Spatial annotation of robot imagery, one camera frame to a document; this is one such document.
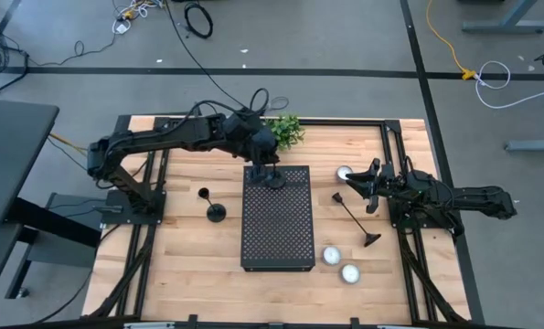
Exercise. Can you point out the black office desk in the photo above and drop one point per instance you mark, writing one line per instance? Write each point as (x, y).
(11, 160)

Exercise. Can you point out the black candlestick holder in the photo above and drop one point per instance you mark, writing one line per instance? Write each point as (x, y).
(372, 239)
(216, 213)
(276, 182)

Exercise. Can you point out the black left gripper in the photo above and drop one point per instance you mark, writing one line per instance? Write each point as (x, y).
(262, 141)

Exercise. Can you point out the grey desk leg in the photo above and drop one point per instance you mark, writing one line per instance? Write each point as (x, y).
(504, 26)

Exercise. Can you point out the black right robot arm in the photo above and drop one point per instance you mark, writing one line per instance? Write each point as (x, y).
(482, 196)

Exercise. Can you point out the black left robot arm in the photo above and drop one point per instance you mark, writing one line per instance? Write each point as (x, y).
(162, 137)

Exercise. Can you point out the grey desk foot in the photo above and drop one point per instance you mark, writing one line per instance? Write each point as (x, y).
(534, 145)

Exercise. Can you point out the black aluminium rig frame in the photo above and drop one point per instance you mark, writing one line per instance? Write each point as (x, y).
(344, 122)

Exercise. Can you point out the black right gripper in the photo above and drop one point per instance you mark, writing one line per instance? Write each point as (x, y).
(397, 185)

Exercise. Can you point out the black perforated metal shelf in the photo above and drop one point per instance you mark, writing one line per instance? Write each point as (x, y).
(276, 228)

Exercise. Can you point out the purple patterned tin candle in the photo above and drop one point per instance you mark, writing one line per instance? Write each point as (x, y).
(331, 256)
(343, 172)
(350, 273)

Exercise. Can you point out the green plant in white pot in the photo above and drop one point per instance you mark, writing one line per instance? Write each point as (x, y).
(286, 130)

